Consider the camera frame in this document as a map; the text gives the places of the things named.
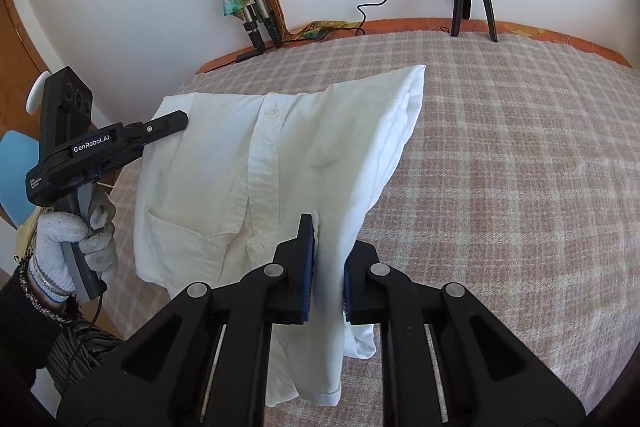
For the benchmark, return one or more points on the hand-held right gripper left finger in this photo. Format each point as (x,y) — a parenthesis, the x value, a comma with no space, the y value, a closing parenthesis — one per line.
(309,287)

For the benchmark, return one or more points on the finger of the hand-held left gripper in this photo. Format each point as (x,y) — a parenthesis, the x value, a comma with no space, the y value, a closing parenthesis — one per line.
(160,127)

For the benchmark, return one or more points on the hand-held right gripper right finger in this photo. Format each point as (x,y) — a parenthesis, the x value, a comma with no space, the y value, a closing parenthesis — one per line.
(348,300)

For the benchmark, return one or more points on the white shirt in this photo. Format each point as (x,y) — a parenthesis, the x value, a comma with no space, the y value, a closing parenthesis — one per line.
(210,167)

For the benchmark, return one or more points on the person's left forearm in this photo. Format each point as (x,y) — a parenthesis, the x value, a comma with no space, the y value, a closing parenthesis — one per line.
(25,322)

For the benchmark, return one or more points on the person's left hand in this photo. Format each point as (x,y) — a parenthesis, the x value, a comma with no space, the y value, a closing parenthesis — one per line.
(55,232)

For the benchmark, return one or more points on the white round knob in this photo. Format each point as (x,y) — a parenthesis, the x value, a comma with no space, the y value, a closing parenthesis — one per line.
(36,94)

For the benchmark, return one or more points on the blue chair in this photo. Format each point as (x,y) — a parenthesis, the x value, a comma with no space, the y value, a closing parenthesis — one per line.
(17,177)

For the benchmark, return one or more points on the wooden door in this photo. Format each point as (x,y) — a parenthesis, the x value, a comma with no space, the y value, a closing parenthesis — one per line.
(12,57)

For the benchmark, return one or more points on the beige plaid blanket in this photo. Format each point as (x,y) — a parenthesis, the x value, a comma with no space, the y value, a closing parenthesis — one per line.
(500,182)

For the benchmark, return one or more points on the person's dark pleated skirt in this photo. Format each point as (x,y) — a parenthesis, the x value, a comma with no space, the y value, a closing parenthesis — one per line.
(75,357)

